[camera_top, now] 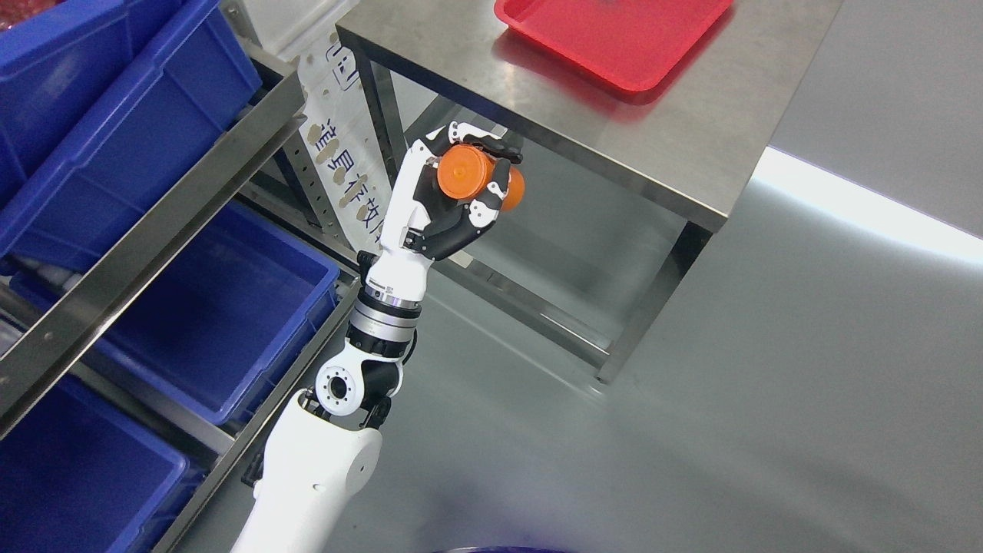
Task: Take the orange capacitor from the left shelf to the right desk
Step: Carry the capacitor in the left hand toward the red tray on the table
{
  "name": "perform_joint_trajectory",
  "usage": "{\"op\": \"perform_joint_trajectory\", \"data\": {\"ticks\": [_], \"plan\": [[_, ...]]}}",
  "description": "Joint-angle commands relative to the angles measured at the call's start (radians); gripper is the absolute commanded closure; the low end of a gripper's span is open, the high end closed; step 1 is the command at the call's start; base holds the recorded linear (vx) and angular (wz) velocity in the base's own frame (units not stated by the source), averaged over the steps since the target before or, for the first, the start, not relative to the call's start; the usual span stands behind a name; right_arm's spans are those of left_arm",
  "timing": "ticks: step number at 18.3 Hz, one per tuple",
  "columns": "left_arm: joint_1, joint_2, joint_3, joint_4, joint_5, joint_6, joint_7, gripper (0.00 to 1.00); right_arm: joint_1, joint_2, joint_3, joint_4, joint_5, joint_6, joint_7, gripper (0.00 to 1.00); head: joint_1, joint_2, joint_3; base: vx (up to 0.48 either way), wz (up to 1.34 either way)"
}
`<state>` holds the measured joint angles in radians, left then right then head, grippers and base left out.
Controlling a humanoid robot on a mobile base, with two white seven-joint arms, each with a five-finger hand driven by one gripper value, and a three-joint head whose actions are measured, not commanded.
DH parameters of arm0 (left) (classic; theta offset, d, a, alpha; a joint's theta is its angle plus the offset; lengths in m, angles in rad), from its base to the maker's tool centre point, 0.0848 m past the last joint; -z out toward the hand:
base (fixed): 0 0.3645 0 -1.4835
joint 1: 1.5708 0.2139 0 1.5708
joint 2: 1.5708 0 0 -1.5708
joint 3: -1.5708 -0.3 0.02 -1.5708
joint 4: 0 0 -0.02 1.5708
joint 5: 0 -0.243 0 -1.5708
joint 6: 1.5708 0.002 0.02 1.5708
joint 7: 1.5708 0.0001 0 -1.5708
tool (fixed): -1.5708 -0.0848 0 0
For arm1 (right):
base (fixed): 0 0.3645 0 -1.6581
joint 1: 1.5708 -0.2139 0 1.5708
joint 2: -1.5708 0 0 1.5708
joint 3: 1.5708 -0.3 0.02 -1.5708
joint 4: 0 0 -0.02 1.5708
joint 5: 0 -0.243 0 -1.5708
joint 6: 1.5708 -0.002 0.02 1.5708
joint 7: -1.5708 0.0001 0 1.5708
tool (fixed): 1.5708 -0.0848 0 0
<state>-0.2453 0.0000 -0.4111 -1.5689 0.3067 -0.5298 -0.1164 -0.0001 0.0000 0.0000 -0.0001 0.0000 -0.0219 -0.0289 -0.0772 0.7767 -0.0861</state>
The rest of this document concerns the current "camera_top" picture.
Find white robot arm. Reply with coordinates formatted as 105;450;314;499
232;284;422;552

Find stainless steel desk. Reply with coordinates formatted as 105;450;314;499
337;1;840;384

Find metal shelf rack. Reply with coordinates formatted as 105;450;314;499
2;41;354;552

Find large blue plastic bin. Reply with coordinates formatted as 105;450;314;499
2;1;260;273

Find red plastic tray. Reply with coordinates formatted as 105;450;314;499
494;1;733;95

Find lower blue bin far right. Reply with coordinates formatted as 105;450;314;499
94;202;340;426

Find lower blue bin centre right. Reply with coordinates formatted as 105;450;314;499
1;376;204;552

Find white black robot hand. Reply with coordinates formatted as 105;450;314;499
362;121;523;307

